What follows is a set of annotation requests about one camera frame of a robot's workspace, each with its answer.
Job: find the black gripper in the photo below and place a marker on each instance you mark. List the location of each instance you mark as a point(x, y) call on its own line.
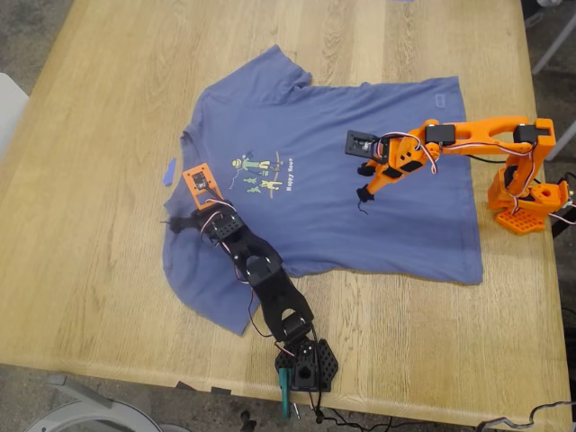
point(196, 219)

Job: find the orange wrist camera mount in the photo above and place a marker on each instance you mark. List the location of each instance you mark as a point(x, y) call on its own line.
point(198, 173)

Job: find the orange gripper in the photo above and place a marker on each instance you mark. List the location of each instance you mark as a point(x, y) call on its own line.
point(381, 176)

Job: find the blue printed T-shirt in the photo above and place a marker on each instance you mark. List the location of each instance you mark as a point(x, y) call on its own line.
point(315, 135)

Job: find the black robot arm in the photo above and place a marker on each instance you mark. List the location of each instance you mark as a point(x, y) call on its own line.
point(279, 292)

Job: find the black perforated arm base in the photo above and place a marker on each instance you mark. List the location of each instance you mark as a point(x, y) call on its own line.
point(315, 364)

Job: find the blue tape strip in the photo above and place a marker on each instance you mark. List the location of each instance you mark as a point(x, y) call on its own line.
point(169, 173)

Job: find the grey round chair base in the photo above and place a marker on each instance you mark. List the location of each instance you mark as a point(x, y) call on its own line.
point(90, 411)

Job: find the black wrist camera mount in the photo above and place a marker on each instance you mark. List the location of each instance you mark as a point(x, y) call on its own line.
point(360, 143)

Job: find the black chair caster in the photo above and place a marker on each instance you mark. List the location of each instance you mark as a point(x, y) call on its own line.
point(247, 422)

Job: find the white metal chair leg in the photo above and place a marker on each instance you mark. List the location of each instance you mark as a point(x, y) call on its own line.
point(553, 45)
point(562, 144)

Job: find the black table clamp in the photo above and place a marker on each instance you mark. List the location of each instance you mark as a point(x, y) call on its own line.
point(564, 225)

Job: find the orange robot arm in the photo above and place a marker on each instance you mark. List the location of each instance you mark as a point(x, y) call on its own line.
point(486, 128)

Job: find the green table clamp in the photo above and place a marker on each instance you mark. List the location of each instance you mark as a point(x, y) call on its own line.
point(284, 391)

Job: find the long black zip tie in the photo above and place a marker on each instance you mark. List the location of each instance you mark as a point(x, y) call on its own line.
point(361, 208)

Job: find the orange perforated arm base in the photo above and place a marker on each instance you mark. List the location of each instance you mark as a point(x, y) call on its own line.
point(522, 220)

